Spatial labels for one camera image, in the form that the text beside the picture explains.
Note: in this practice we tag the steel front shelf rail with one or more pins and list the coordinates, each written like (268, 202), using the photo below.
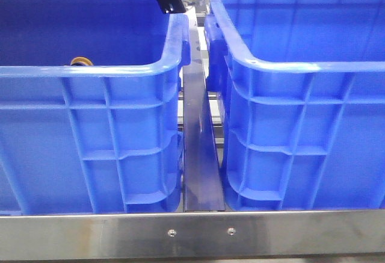
(192, 235)

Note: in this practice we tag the blue plastic crate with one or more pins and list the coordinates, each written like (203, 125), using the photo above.
(90, 139)
(301, 90)

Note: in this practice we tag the yellow mushroom push button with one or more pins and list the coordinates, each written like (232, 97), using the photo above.
(81, 61)

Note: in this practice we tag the left blue plastic crate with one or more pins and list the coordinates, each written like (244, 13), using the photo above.
(90, 139)

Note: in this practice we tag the right blue plastic crate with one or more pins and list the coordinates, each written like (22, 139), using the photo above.
(301, 90)

